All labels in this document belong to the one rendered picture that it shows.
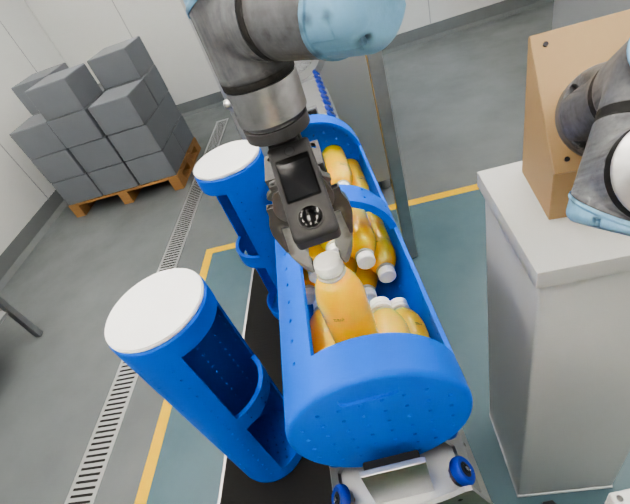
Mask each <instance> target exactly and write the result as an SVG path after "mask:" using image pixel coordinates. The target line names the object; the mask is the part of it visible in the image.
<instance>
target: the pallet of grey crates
mask: <svg viewBox="0 0 630 504"><path fill-rule="evenodd" d="M87 63H88V65H89V66H90V68H91V69H92V71H93V73H94V74H95V76H96V77H97V79H98V80H99V82H100V83H99V84H97V82H96V81H95V79H94V77H93V76H92V74H91V73H90V71H89V70H88V68H87V67H86V65H85V64H84V63H82V64H79V65H76V66H73V67H71V68H69V67H68V66H67V64H66V63H61V64H59V65H56V66H53V67H50V68H48V69H45V70H42V71H39V72H37V73H34V74H31V75H30V76H29V77H27V78H26V79H24V80H23V81H21V82H20V83H18V84H17V85H15V86H14V87H12V88H11V89H12V91H13V92H14V93H15V95H16V96H17V97H18V98H19V100H20V101H21V102H22V103H23V105H24V106H25V107H26V108H27V110H28V111H29V112H30V114H31V115H32V116H31V117H30V118H28V119H27V120H26V121H25V122H24V123H22V124H21V125H20V126H19V127H18V128H16V129H15V130H14V131H13V132H12V133H10V134H9V135H10V137H11V138H12V139H13V140H14V141H15V142H16V144H17V145H18V146H19V147H20V148H21V149H22V151H23V152H24V153H25V154H26V155H27V157H28V158H29V159H30V160H31V162H32V163H33V164H34V165H35V166H36V167H37V169H38V170H39V171H40V172H41V173H42V174H43V176H44V177H45V178H46V179H47V180H48V181H49V183H52V186H53V187H54V188H55V189H56V190H57V192H58V193H59V194H60V195H61V196H62V197H63V199H64V200H65V201H66V202H67V203H68V204H69V206H68V207H69V208H70V209H71V211H72V212H73V213H74V214H75V215H76V216H77V218H78V217H82V216H86V215H87V213H88V212H89V210H90V209H91V207H92V206H93V205H94V203H95V202H96V201H97V200H100V199H104V198H107V197H111V196H114V195H118V196H119V197H120V198H121V200H122V201H123V202H124V204H129V203H133V202H134V201H135V199H136V198H137V196H138V194H139V192H140V191H141V189H142V188H143V187H146V186H150V185H153V184H157V183H160V182H164V181H167V180H169V182H170V183H171V185H172V187H173V188H174V190H175V191H176V190H180V189H183V188H185V186H186V183H187V181H188V178H189V176H190V174H191V171H192V169H193V166H194V164H195V162H196V159H197V157H198V154H199V152H200V150H201V147H200V146H199V144H198V142H197V140H196V138H195V137H193V135H192V133H191V131H190V129H189V127H188V125H187V124H186V122H185V120H184V118H183V116H182V115H181V113H180V111H179V109H178V108H177V106H176V104H175V102H174V100H173V98H172V96H171V94H170V93H169V91H168V88H167V86H166V84H165V82H164V80H163V78H162V77H161V75H160V73H159V71H158V69H157V67H156V65H155V64H154V62H153V61H152V59H151V57H150V55H149V53H148V51H147V49H146V47H145V46H144V44H143V42H142V40H141V38H140V36H136V37H134V38H131V39H128V40H125V41H122V42H120V43H117V44H114V45H111V46H108V47H106V48H103V49H102V50H101V51H99V52H98V53H97V54H95V55H94V56H93V57H91V58H90V59H89V60H87Z"/></svg>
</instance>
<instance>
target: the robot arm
mask: <svg viewBox="0 0 630 504"><path fill-rule="evenodd" d="M183 1H184V4H185V6H186V14H187V16H188V18H189V19H191V20H192V23H193V25H194V27H195V29H196V32H197V34H198V36H199V38H200V40H201V43H202V45H203V47H204V49H205V52H206V54H207V56H208V58H209V60H210V63H211V65H212V67H213V69H214V72H215V74H216V76H217V78H218V80H219V83H220V85H221V87H222V89H223V91H224V93H225V95H226V97H227V99H226V100H224V101H223V105H224V107H225V109H227V110H229V109H232V108H233V110H234V115H235V117H236V120H237V122H238V124H239V126H240V128H241V129H243V132H244V134H245V136H246V139H247V141H248V143H249V144H250V145H252V146H255V147H267V146H268V149H269V151H268V156H266V157H264V167H265V183H266V185H267V186H268V188H269V191H268V192H267V194H266V196H267V200H268V201H272V204H269V205H266V211H267V213H268V216H269V227H270V231H271V233H272V235H273V237H274V238H275V240H276V241H277V242H278V243H279V244H280V246H281V247H282V248H283V249H284V250H285V251H286V253H288V254H289V255H290V256H291V257H292V258H293V259H294V260H295V261H296V262H297V263H298V264H299V265H301V266H302V267H303V268H305V269H306V270H308V271H310V272H312V273H313V272H315V269H314V265H313V258H311V257H310V256H309V249H308V248H310V247H313V246H316V245H319V244H322V243H325V242H328V241H330V240H333V239H334V241H335V245H336V247H337V248H338V249H339V250H338V251H339V255H340V258H341V259H342V260H343V261H344V262H345V263H347V262H348V261H349V259H350V256H351V253H352V246H353V212H352V208H351V205H350V202H349V199H348V197H347V195H346V194H345V192H343V191H342V190H341V189H340V186H339V183H335V184H333V185H331V182H330V181H331V176H330V173H328V171H327V168H326V165H325V162H324V159H323V155H322V152H321V149H320V146H319V143H318V140H314V141H311V142H310V141H309V139H308V138H307V137H303V138H302V136H301V132H302V131H303V130H304V129H305V128H306V127H307V126H308V125H309V122H310V117H309V114H308V111H307V108H306V104H307V100H306V96H305V93H304V90H303V87H302V84H301V81H300V77H299V74H298V71H297V68H296V65H295V63H294V61H302V60H323V61H340V60H343V59H346V58H348V57H355V56H363V55H371V54H375V53H377V52H380V51H381V50H383V49H384V48H386V47H387V46H388V45H389V44H390V43H391V42H392V40H393V39H394V38H395V36H396V35H397V33H398V31H399V29H400V26H401V24H402V21H403V18H404V14H405V9H406V2H405V0H183ZM555 125H556V129H557V132H558V134H559V137H560V138H561V140H562V141H563V143H564V144H565V145H566V146H567V147H568V148H569V149H570V150H571V151H573V152H574V153H576V154H578V155H580V156H582V159H581V162H580V165H579V168H578V171H577V175H576V178H575V181H574V184H573V187H572V190H571V191H570V192H569V194H568V198H569V201H568V204H567V208H566V215H567V217H568V219H569V220H571V221H573V222H575V223H578V224H582V225H586V226H590V227H594V228H598V229H602V230H606V231H610V232H614V233H618V234H622V235H627V236H630V38H629V40H628V41H627V42H626V43H625V44H624V45H623V46H622V47H621V48H620V49H619V50H618V51H617V52H616V53H615V54H614V55H613V56H612V57H611V58H610V59H609V60H608V61H606V62H603V63H599V64H597V65H594V66H592V67H590V68H588V69H587V70H585V71H583V72H582V73H581V74H579V75H578V76H577V77H576V78H575V79H574V80H573V81H572V82H571V83H570V84H569V85H568V86H567V87H566V89H565V90H564V91H563V93H562V94H561V96H560V98H559V100H558V103H557V106H556V110H555ZM311 146H316V148H312V147H311ZM269 161H270V162H269Z"/></svg>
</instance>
